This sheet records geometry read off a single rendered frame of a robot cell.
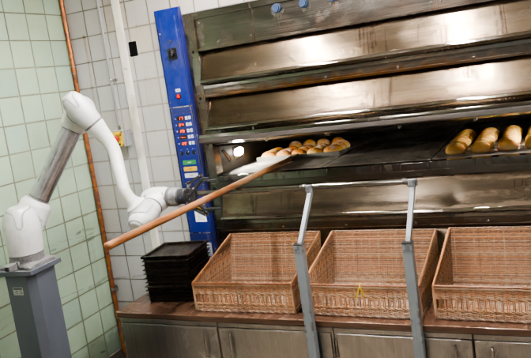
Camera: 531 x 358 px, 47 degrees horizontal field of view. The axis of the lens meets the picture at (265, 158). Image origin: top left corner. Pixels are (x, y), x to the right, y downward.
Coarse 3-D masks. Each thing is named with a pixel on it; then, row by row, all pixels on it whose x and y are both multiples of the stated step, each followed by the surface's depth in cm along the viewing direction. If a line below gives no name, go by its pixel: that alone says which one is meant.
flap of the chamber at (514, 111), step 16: (464, 112) 275; (480, 112) 272; (496, 112) 269; (512, 112) 266; (528, 112) 271; (304, 128) 308; (320, 128) 304; (336, 128) 301; (352, 128) 297; (368, 128) 304
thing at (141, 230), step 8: (288, 160) 361; (264, 168) 334; (272, 168) 340; (248, 176) 316; (256, 176) 322; (232, 184) 300; (240, 184) 306; (216, 192) 285; (224, 192) 291; (200, 200) 272; (208, 200) 277; (184, 208) 260; (192, 208) 265; (168, 216) 249; (176, 216) 254; (144, 224) 236; (152, 224) 239; (160, 224) 244; (128, 232) 227; (136, 232) 229; (144, 232) 234; (112, 240) 218; (120, 240) 221; (128, 240) 226; (104, 248) 217; (112, 248) 218
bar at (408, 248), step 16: (208, 192) 311; (240, 192) 303; (256, 192) 300; (304, 208) 283; (304, 224) 277; (304, 256) 272; (304, 272) 271; (304, 288) 272; (416, 288) 252; (304, 304) 274; (416, 304) 252; (304, 320) 275; (416, 320) 253; (416, 336) 254; (416, 352) 256
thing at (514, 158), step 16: (416, 160) 307; (432, 160) 300; (448, 160) 296; (464, 160) 293; (480, 160) 290; (496, 160) 287; (512, 160) 284; (528, 160) 281; (224, 176) 349; (240, 176) 345; (272, 176) 336; (288, 176) 332; (304, 176) 328; (320, 176) 325
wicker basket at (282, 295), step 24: (240, 240) 346; (264, 240) 340; (288, 240) 334; (216, 264) 332; (240, 264) 346; (264, 264) 339; (288, 264) 333; (192, 288) 310; (216, 288) 304; (240, 288) 299; (264, 288) 294; (288, 288) 288; (240, 312) 301; (264, 312) 296; (288, 312) 290
